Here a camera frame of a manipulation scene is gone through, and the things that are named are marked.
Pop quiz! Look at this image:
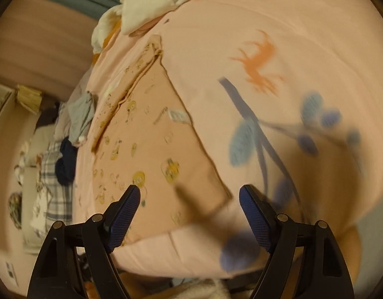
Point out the peach duck print baby shirt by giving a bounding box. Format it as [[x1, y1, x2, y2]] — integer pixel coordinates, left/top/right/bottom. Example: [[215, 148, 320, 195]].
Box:
[[89, 35, 231, 244]]

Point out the plaid grey pillow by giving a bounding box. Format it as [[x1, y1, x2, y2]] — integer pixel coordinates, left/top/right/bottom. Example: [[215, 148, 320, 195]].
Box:
[[31, 138, 73, 238]]

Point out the dark navy garment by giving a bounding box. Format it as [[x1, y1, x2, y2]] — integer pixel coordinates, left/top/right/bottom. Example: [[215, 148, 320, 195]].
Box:
[[55, 137, 78, 186]]

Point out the grey garment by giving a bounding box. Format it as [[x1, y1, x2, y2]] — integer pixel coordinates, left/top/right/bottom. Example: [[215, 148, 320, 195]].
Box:
[[68, 91, 95, 147]]

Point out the yellow fringed lampshade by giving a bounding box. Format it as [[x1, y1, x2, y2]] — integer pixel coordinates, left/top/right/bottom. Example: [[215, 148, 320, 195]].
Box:
[[16, 85, 43, 114]]

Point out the pink printed bed sheet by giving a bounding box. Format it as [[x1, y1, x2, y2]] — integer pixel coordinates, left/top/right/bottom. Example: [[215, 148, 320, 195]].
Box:
[[74, 0, 383, 278]]

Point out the pink beige curtain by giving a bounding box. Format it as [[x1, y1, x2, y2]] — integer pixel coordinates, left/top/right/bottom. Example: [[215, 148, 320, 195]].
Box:
[[0, 0, 97, 101]]

